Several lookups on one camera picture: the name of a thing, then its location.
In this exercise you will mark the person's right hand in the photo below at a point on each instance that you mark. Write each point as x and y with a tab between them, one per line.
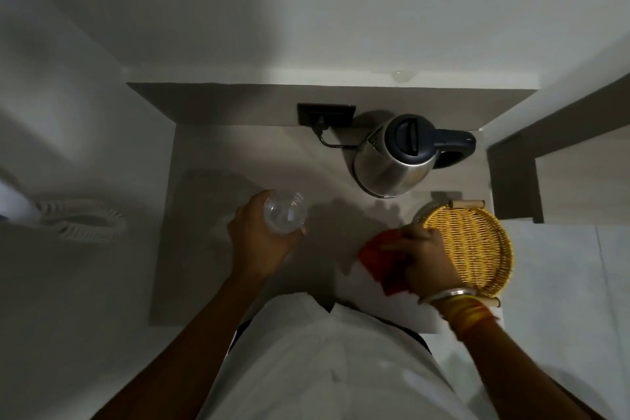
428	262

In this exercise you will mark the person's left hand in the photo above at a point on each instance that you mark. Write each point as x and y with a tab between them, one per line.
251	242

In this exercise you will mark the red cloth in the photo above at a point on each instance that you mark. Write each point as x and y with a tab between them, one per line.
384	267

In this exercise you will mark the clear drinking glass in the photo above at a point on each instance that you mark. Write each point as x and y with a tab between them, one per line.
285	213

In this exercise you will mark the steel electric kettle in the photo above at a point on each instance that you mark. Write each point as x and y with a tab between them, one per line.
394	163

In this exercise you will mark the person's right forearm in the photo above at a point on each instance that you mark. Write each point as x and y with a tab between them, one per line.
521	375

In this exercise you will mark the person's left forearm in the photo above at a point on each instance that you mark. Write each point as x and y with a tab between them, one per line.
187	341

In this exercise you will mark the grey countertop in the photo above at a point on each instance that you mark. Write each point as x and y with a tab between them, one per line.
211	257

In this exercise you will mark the person's white garment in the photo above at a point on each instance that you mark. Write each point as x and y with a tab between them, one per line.
334	365

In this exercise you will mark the yellow wicker basket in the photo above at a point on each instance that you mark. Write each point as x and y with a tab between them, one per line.
477	247

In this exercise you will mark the orange and yellow bangles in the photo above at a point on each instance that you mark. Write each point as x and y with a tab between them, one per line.
467	316

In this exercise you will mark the dark grey door frame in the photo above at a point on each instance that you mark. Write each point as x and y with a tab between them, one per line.
512	173

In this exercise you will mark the black wall socket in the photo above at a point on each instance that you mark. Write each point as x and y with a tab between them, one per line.
339	112

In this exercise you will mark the small white wall knob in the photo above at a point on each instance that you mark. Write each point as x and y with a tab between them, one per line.
401	76

